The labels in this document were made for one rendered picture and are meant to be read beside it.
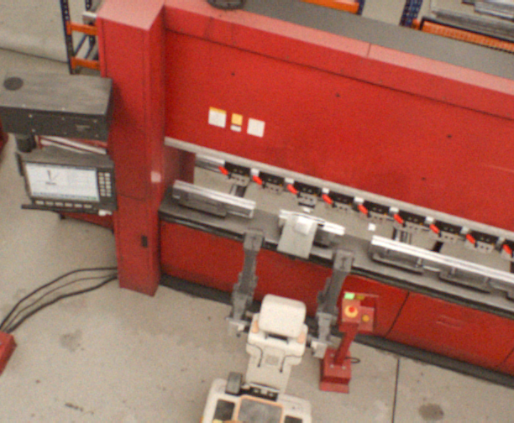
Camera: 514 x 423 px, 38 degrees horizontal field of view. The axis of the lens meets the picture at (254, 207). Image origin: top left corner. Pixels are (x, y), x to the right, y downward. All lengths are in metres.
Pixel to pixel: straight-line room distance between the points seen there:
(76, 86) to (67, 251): 2.00
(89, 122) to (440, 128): 1.65
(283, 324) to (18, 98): 1.62
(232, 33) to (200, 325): 2.26
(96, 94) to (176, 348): 2.02
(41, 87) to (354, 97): 1.47
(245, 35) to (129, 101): 0.68
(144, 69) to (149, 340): 2.09
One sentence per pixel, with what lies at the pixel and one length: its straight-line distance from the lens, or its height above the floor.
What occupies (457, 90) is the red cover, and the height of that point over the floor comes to 2.25.
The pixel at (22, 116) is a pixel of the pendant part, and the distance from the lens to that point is 3.62.
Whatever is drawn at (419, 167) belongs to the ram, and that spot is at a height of 1.69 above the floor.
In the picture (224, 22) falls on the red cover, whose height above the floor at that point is 2.29.
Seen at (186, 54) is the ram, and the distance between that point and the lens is 3.67.
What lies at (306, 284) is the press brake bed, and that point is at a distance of 4.65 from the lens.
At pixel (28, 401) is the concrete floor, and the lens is 4.88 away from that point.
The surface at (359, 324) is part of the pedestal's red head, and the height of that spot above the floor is 0.76.
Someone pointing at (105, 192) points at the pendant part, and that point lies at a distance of 3.89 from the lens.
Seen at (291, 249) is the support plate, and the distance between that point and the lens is 4.20.
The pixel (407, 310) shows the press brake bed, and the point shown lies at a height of 0.57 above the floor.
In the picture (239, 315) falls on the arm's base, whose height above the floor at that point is 1.23.
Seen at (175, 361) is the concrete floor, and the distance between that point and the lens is 4.92.
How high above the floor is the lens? 4.42
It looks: 52 degrees down
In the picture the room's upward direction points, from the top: 9 degrees clockwise
